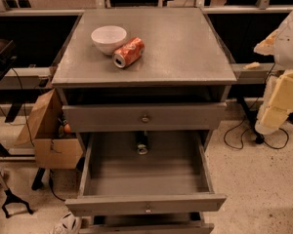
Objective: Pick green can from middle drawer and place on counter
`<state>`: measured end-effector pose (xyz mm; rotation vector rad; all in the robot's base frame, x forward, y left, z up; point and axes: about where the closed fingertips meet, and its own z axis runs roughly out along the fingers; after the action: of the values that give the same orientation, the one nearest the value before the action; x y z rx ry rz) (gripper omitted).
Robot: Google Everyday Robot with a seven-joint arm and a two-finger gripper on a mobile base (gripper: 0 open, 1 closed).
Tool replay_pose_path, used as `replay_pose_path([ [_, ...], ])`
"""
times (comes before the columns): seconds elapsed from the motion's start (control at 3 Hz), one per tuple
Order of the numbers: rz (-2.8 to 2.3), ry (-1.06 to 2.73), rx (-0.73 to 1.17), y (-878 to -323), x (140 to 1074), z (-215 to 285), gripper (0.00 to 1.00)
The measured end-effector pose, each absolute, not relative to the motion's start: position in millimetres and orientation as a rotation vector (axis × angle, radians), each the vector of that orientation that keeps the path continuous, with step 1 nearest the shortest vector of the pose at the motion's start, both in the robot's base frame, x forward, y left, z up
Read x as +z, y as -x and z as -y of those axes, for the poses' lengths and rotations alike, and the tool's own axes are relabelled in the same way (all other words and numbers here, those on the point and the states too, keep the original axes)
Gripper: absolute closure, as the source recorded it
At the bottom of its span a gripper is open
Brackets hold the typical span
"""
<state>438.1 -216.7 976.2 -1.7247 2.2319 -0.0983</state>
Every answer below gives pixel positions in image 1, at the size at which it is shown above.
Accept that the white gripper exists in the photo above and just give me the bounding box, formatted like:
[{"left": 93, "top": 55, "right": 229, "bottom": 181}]
[{"left": 254, "top": 29, "right": 293, "bottom": 135}]

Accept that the green soda can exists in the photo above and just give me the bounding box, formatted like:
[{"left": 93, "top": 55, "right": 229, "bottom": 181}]
[{"left": 136, "top": 131, "right": 148, "bottom": 155}]

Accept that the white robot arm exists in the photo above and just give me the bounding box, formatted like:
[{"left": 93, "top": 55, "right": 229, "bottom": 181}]
[{"left": 254, "top": 11, "right": 293, "bottom": 135}]

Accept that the orange soda can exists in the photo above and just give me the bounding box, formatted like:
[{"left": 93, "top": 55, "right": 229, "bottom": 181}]
[{"left": 112, "top": 37, "right": 145, "bottom": 68}]

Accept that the grey top drawer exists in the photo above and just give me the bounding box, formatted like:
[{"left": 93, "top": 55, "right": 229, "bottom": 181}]
[{"left": 63, "top": 102, "right": 227, "bottom": 133}]

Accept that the grey open middle drawer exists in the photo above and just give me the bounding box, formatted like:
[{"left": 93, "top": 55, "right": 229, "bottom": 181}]
[{"left": 65, "top": 131, "right": 227, "bottom": 216}]

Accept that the grey drawer cabinet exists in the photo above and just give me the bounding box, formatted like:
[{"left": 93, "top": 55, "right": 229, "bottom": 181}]
[{"left": 51, "top": 7, "right": 238, "bottom": 234}]

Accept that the grey bottom drawer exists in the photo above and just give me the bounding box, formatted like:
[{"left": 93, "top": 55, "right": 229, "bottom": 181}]
[{"left": 79, "top": 213, "right": 214, "bottom": 234}]

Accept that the small yellow sponge piece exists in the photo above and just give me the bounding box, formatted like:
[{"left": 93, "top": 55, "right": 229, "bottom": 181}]
[{"left": 243, "top": 61, "right": 261, "bottom": 70}]

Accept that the black desk leg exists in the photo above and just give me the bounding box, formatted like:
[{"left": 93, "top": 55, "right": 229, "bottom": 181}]
[{"left": 236, "top": 96, "right": 265, "bottom": 144}]

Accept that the white ceramic bowl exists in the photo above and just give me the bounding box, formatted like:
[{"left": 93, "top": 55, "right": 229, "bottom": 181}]
[{"left": 91, "top": 25, "right": 127, "bottom": 55}]

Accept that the brown cardboard box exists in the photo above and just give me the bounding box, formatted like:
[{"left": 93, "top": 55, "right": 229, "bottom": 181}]
[{"left": 15, "top": 89, "right": 83, "bottom": 169}]

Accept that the black stand base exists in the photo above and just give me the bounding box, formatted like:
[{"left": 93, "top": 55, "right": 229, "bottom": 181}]
[{"left": 0, "top": 171, "right": 33, "bottom": 218}]

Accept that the black floor cable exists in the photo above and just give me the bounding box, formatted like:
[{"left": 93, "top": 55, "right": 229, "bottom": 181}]
[{"left": 223, "top": 96, "right": 290, "bottom": 151}]

